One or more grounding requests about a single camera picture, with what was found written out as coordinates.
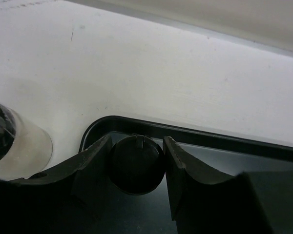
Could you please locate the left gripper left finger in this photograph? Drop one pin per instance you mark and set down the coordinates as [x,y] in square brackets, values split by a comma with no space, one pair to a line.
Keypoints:
[65,199]

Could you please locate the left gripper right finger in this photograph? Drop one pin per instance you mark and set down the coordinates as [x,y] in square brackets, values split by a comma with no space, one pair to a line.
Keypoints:
[204,200]

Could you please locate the small spice jar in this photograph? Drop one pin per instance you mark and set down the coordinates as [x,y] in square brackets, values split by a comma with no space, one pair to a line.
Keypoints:
[136,165]

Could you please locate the left white powder shaker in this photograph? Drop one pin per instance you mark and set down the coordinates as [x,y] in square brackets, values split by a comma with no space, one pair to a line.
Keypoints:
[25,148]

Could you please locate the black plastic tray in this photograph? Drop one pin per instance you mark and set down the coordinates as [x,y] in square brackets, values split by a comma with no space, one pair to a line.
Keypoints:
[150,213]

